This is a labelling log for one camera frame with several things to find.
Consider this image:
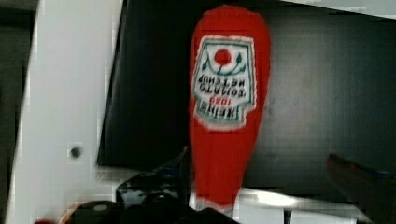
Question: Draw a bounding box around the red ketchup bottle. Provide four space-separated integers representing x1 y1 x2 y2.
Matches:
189 5 271 216

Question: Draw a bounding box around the silver black toaster oven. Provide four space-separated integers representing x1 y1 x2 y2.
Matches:
98 0 395 224

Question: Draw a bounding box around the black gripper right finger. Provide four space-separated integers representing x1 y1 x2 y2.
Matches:
326 154 396 224

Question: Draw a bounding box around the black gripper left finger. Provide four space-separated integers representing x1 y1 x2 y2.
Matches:
115 145 191 216

